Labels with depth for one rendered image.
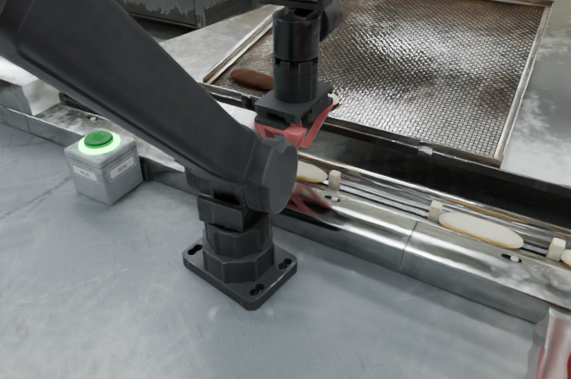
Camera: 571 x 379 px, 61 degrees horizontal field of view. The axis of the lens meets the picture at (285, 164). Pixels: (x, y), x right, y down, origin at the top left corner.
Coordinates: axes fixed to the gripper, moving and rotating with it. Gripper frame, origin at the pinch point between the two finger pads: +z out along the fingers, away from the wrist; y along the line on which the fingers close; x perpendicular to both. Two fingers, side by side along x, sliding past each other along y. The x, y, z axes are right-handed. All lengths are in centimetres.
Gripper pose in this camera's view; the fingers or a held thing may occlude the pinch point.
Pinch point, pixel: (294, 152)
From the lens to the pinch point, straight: 68.0
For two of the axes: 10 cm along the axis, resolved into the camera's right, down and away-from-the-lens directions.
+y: -4.9, 4.9, -7.2
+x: 8.7, 2.8, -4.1
